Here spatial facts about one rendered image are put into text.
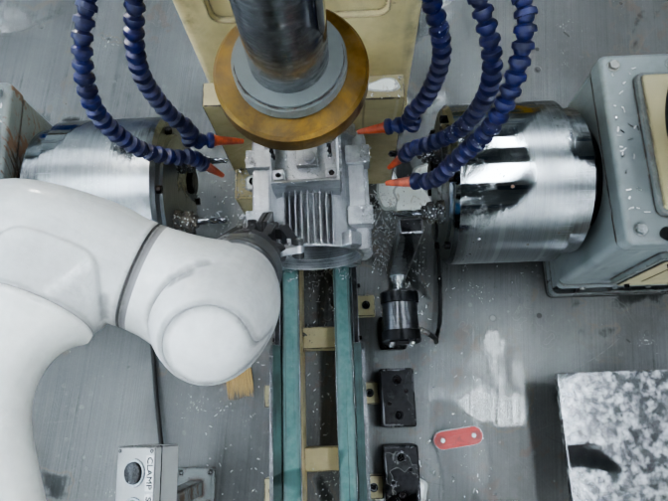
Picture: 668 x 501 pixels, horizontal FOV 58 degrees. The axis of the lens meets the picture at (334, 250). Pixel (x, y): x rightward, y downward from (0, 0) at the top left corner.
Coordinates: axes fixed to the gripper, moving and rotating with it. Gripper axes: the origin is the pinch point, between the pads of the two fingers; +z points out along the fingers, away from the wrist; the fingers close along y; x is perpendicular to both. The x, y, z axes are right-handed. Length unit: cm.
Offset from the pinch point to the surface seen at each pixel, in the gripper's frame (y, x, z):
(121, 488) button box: 21.0, 33.7, -12.8
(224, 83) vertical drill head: 1.7, -20.0, -13.6
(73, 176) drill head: 26.5, -8.4, -0.7
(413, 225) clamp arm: -19.7, -2.7, -13.9
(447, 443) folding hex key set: -28, 43, 10
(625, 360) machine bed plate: -62, 32, 18
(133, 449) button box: 19.4, 28.9, -10.8
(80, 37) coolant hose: 14.7, -25.1, -20.2
